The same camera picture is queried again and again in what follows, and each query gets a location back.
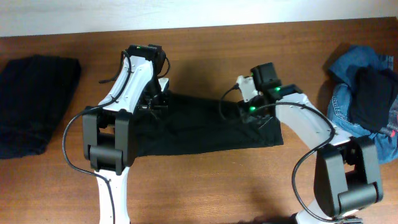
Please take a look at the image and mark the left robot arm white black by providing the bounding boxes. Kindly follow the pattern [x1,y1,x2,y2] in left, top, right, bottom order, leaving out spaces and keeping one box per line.
[82,44,169,223]

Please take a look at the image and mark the blue denim jeans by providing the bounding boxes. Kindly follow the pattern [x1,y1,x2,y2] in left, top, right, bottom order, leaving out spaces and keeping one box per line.
[327,45,397,164]

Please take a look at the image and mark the dark garment on jeans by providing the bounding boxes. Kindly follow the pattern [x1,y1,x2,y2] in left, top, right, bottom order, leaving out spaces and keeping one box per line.
[349,66,397,133]

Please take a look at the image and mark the black t-shirt with logo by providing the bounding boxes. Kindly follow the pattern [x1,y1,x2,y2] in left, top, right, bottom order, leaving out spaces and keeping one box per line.
[134,92,284,157]

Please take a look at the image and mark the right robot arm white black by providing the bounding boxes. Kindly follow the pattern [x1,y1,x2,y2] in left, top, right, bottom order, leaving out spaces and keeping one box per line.
[235,63,384,224]

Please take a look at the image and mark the folded black garment left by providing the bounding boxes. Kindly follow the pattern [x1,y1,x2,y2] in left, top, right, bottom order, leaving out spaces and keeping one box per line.
[1,55,81,159]

